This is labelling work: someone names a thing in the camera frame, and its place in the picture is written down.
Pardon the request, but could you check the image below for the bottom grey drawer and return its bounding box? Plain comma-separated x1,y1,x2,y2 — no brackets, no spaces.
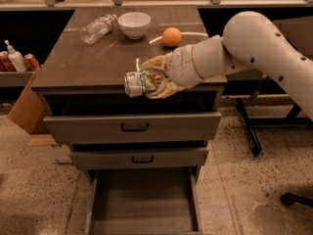
84,167,203,235

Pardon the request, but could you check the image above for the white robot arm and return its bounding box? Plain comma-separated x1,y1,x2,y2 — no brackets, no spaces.
143,12,313,118

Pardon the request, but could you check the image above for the middle grey drawer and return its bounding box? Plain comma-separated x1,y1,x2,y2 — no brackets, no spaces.
69,147,208,170

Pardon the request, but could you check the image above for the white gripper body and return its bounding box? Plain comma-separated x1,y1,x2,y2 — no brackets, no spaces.
167,45,203,88

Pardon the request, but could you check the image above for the orange fruit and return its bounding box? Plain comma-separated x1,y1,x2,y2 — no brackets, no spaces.
162,27,182,47

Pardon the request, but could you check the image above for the top grey drawer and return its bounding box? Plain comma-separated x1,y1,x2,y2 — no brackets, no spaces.
44,112,221,145

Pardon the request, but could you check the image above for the clear plastic water bottle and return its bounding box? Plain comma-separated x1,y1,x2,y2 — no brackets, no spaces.
79,14,117,45

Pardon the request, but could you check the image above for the grey drawer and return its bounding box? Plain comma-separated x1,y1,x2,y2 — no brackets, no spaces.
44,112,221,145
84,167,203,235
69,147,208,170

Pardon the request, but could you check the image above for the brown cardboard box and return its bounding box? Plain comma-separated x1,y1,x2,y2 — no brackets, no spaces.
7,69,49,135

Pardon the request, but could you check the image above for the black chair base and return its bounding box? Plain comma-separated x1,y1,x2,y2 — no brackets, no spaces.
280,193,313,208

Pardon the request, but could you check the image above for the grey drawer cabinet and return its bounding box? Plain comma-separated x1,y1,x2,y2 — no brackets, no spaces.
31,5,228,235

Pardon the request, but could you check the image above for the black table leg frame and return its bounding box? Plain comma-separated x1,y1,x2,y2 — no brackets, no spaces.
236,98,313,156

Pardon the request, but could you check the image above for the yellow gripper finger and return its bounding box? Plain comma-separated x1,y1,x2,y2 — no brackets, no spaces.
140,54,171,78
146,78,183,99

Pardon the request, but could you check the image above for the white ceramic bowl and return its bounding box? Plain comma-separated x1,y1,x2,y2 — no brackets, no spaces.
117,12,151,39

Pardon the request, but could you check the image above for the green 7up can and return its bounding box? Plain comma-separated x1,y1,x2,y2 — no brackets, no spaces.
124,70,157,97

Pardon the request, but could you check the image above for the red soda can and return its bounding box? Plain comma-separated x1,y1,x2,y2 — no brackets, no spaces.
24,54,41,71
0,51,16,71

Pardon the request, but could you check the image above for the white pump bottle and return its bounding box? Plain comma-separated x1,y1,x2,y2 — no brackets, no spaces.
5,40,27,72

